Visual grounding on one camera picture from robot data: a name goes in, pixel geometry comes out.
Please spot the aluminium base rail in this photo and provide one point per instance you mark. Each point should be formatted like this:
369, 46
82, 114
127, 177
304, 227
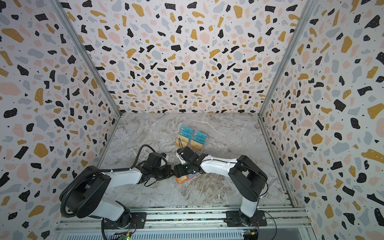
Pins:
273, 222

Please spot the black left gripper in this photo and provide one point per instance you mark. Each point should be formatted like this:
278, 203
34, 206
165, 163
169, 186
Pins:
169, 173

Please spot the gold vip card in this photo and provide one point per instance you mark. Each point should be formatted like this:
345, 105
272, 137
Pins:
183, 139
181, 144
197, 146

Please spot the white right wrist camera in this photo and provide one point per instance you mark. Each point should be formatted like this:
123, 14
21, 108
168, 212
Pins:
180, 151

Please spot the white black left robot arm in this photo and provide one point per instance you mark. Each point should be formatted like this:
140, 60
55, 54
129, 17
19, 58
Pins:
85, 195

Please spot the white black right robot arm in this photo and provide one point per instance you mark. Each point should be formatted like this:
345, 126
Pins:
248, 178

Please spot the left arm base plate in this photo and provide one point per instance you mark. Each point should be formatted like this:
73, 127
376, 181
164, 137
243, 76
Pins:
128, 221

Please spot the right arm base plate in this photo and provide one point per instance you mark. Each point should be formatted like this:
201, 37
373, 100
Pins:
238, 219

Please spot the aluminium right corner post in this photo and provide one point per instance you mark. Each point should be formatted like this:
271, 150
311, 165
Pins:
306, 14

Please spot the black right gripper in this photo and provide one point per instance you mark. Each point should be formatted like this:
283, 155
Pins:
183, 167

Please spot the teal vip card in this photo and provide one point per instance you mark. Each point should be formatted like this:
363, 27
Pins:
186, 132
199, 137

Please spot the clear acrylic card display stand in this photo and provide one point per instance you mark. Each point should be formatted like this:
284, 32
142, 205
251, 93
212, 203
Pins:
191, 138

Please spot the teal VIP card left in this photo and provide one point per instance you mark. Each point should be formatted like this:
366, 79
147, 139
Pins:
186, 132

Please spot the aluminium left corner post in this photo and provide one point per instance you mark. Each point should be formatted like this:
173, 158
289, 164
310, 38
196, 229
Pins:
62, 16

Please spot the aluminium corner post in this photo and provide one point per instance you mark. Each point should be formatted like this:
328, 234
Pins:
62, 16
306, 14

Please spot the orange card wallet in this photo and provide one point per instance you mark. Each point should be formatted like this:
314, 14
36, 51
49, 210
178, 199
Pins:
186, 178

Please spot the teal VIP card right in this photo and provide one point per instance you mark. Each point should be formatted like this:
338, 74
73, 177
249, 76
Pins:
199, 137

